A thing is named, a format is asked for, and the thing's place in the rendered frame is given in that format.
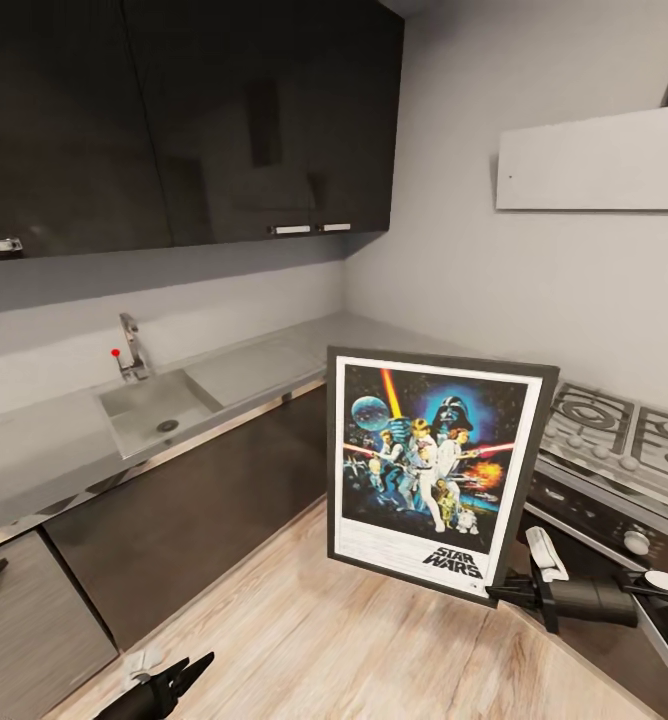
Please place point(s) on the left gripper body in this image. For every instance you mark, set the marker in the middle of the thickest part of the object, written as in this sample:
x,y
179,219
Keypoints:
x,y
146,701

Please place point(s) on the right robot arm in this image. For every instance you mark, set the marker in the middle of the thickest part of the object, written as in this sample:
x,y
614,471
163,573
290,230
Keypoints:
x,y
627,598

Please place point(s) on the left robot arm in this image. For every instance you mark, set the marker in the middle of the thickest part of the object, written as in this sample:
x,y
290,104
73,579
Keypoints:
x,y
153,698

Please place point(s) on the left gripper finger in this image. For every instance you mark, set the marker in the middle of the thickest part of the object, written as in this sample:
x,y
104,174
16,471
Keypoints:
x,y
172,671
185,679

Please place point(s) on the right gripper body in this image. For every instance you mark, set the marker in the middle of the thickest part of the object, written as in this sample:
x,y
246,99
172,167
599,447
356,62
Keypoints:
x,y
576,598

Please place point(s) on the poster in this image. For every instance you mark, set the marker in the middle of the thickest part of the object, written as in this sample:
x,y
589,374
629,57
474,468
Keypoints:
x,y
429,461

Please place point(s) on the burner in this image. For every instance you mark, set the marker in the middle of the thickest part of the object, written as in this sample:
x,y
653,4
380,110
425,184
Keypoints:
x,y
621,433

